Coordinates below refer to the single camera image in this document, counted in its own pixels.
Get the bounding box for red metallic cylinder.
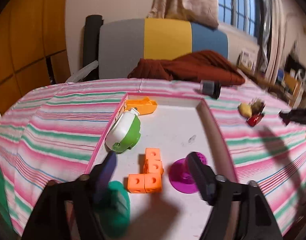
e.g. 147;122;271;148
247;113;264;127

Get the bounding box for purple plastic disc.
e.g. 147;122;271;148
169;155;198;194

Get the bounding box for green white toy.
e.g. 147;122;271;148
105;108;141;153

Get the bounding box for dark brown massage comb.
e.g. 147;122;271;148
250;99;265;115

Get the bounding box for orange linked cubes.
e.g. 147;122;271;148
127;148;164;193

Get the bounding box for teal plastic toy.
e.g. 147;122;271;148
99;181;131;238

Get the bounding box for pink rimmed white tray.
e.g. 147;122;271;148
84;92;238;240

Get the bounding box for yellow soap bar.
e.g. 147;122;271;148
238;103;252;119

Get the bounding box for striped pink bedsheet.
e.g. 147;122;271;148
0;79;306;233

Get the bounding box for orange toy boat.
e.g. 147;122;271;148
125;96;158;115

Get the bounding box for black lens cup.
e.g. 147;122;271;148
200;80;221;99

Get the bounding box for dark red quilted blanket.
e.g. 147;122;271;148
127;50;245;86

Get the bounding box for window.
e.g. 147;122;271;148
218;0;260;37

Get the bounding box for grey yellow blue headboard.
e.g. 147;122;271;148
99;18;228;80

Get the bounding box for beige curtain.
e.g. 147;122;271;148
148;0;219;29

